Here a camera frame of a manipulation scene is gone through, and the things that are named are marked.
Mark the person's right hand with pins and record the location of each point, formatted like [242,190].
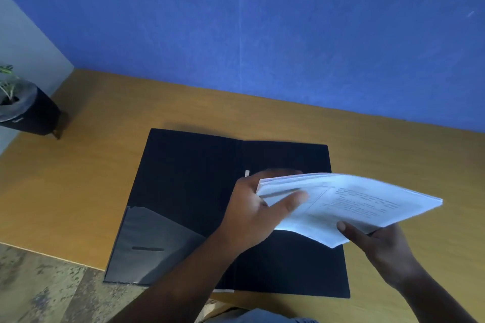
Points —
[382,249]

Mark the person's left hand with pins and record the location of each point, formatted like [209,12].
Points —
[246,216]

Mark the person's right thumb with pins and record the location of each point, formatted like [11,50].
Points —
[350,231]

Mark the person's left thumb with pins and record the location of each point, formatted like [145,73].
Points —
[288,203]

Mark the white paper stack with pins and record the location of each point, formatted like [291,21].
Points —
[352,205]

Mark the person's right forearm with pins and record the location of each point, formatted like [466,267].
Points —
[432,296]

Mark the person's left forearm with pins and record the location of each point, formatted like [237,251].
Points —
[178,281]

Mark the black open folder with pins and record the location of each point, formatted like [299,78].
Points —
[189,198]

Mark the person's grey clothing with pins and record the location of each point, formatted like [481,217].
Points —
[261,317]

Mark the black plant pot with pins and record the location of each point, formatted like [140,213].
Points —
[32,110]

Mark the small green plant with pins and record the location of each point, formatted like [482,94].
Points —
[7,86]

